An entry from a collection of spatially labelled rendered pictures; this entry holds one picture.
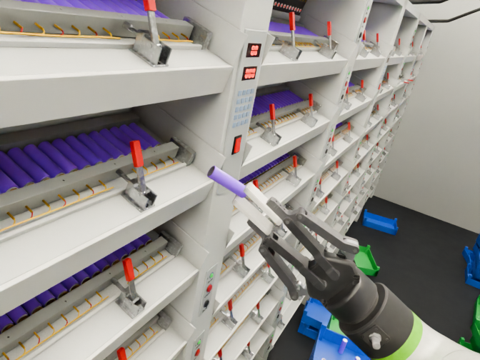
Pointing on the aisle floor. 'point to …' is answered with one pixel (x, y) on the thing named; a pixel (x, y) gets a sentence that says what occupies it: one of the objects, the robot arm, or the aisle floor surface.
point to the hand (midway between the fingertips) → (258, 208)
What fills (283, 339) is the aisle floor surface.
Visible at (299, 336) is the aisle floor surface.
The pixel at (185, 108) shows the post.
